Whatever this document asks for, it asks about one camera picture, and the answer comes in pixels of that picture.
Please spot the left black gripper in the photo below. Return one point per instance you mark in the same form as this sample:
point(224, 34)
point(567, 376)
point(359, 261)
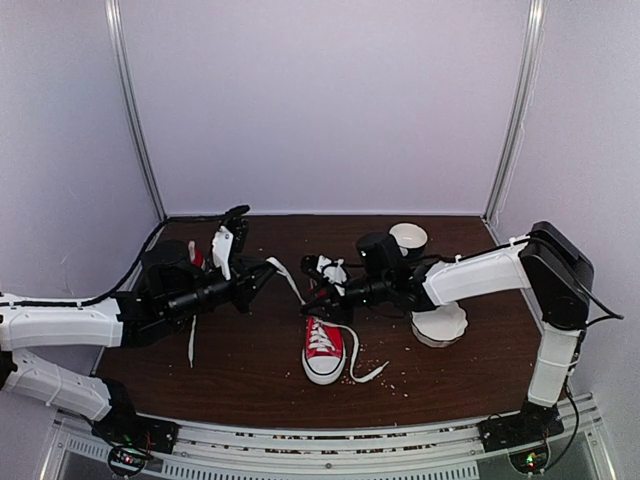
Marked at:
point(245, 285)

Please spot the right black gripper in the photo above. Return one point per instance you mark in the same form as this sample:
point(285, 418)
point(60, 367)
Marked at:
point(329, 306)

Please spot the red canvas sneaker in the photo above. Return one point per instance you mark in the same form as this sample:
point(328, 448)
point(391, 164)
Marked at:
point(195, 256)
point(328, 348)

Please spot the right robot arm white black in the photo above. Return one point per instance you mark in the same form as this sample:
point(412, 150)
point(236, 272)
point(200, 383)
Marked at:
point(430, 289)

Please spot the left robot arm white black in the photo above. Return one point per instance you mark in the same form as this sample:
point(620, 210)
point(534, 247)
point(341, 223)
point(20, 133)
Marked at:
point(126, 319)

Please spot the black bowl white inside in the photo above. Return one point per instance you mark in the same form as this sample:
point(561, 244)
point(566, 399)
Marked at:
point(410, 238)

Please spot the white scalloped ceramic bowl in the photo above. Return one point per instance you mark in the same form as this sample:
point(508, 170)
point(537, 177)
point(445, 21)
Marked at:
point(441, 327)

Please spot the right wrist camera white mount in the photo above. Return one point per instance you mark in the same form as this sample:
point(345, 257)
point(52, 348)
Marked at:
point(325, 272)

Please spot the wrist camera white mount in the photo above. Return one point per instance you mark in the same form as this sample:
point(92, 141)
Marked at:
point(325, 272)
point(230, 238)

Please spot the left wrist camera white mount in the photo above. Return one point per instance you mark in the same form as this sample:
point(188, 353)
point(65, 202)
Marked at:
point(230, 238)

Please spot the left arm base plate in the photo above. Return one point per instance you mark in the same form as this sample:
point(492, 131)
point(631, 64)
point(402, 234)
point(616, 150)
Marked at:
point(143, 433)

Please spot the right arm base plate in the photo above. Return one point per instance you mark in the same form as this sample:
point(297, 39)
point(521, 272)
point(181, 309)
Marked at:
point(516, 430)

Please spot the aluminium front rail frame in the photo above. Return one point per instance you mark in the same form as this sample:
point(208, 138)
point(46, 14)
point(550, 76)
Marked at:
point(445, 450)

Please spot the left aluminium corner post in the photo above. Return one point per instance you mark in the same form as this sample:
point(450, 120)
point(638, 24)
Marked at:
point(117, 36)

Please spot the aluminium corner post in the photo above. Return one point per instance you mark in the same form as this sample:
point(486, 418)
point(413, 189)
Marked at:
point(524, 90)
point(117, 36)

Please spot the right aluminium corner post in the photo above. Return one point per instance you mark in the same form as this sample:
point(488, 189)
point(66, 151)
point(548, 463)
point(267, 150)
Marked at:
point(524, 90)

